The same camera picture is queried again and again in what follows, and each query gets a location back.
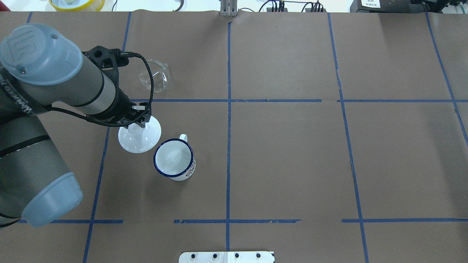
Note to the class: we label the aluminium frame post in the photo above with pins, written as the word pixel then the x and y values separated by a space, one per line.
pixel 228 8

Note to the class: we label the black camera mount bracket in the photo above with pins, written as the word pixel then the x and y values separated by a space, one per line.
pixel 108 61

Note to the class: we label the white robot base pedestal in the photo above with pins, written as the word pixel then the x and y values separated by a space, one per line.
pixel 227 257

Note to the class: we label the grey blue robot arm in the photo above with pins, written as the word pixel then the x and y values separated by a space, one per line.
pixel 43 71

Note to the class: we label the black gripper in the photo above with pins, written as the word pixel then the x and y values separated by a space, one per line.
pixel 120 106

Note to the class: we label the black box device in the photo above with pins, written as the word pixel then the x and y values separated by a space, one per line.
pixel 386 6

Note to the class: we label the clear glass funnel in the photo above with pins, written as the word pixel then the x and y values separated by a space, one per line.
pixel 161 75

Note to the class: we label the white round cup lid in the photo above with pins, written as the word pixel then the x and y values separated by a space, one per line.
pixel 142 140

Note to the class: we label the white enamel mug blue rim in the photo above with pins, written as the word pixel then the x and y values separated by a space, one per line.
pixel 174 159

